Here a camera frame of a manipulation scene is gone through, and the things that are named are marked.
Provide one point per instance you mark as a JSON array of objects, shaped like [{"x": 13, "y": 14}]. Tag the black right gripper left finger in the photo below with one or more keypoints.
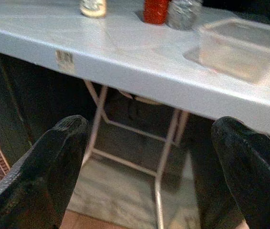
[{"x": 42, "y": 171}]

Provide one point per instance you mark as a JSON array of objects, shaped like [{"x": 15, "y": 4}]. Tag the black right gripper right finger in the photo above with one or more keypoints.
[{"x": 256, "y": 171}]

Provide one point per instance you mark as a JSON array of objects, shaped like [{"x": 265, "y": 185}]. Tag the white folding table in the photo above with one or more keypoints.
[{"x": 125, "y": 55}]

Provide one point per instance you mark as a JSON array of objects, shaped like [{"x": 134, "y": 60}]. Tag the clear plastic container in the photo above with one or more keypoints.
[{"x": 235, "y": 52}]

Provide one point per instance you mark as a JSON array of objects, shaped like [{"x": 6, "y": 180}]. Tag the clear water bottle blue label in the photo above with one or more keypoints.
[{"x": 183, "y": 14}]

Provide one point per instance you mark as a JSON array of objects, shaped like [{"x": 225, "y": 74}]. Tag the orange drink bottle white cap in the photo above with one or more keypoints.
[{"x": 156, "y": 12}]

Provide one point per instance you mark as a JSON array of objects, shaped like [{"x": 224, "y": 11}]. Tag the cream drink bottle white cap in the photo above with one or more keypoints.
[{"x": 93, "y": 8}]

